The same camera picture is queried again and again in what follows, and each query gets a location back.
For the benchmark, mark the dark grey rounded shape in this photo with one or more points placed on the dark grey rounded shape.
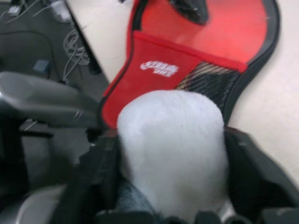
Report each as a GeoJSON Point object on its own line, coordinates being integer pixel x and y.
{"type": "Point", "coordinates": [44, 98]}
{"type": "Point", "coordinates": [39, 205]}

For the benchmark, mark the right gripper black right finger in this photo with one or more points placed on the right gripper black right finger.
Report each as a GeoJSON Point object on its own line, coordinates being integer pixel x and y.
{"type": "Point", "coordinates": [254, 177]}

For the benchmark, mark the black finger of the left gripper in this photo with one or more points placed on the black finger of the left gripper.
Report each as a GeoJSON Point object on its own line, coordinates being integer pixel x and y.
{"type": "Point", "coordinates": [191, 10]}

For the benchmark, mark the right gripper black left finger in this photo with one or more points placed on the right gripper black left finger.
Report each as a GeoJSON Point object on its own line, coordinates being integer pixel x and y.
{"type": "Point", "coordinates": [100, 177]}

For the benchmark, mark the red ping pong paddle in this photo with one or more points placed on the red ping pong paddle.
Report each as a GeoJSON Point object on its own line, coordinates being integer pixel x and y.
{"type": "Point", "coordinates": [172, 140]}

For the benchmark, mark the blue-grey floor box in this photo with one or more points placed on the blue-grey floor box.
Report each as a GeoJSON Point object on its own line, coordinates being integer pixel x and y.
{"type": "Point", "coordinates": [41, 66]}

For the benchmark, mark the white floor device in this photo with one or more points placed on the white floor device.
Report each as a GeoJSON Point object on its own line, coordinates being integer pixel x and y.
{"type": "Point", "coordinates": [59, 10]}

